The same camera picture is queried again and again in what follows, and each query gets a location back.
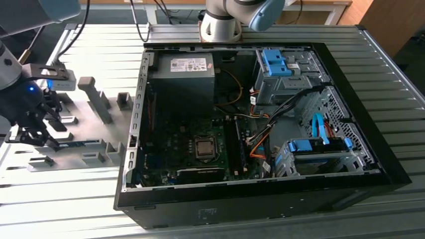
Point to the black open PC case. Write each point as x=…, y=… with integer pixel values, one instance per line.
x=233, y=206

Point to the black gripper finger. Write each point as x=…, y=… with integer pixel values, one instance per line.
x=41, y=139
x=54, y=109

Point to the CPU socket with silver CPU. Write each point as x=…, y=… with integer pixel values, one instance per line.
x=206, y=149

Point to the black graphics card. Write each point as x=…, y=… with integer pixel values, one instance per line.
x=199, y=175

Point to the wooden cabinet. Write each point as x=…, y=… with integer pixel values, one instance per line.
x=392, y=25

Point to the grey parts rack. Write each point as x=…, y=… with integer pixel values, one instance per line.
x=86, y=129

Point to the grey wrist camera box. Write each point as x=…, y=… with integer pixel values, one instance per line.
x=63, y=83

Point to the silver disk bay cage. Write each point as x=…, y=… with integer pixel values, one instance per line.
x=319, y=156

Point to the green motherboard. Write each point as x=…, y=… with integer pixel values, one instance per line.
x=173, y=139

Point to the grey power supply unit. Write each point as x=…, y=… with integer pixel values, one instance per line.
x=179, y=84

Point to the blue plastic drive latch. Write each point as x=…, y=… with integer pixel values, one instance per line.
x=273, y=57
x=281, y=71

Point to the hard disk in blue carrier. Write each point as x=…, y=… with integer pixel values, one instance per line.
x=301, y=145

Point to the grey metal drive cage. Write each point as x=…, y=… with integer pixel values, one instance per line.
x=289, y=87

